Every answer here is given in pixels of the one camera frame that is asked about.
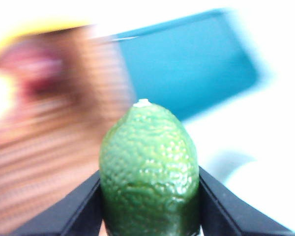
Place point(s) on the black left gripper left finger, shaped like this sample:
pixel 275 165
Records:
pixel 73 211

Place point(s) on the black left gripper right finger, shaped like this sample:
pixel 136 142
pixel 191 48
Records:
pixel 233 214

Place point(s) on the green avocado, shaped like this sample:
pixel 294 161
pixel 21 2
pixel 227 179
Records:
pixel 150 172

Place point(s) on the brown wicker basket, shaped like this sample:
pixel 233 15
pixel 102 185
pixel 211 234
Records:
pixel 51 152

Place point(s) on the dark red apple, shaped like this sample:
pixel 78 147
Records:
pixel 39 71

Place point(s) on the black rectangular tray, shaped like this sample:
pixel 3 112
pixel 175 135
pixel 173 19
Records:
pixel 186 64

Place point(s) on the yellow banana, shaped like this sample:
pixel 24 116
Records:
pixel 27 27

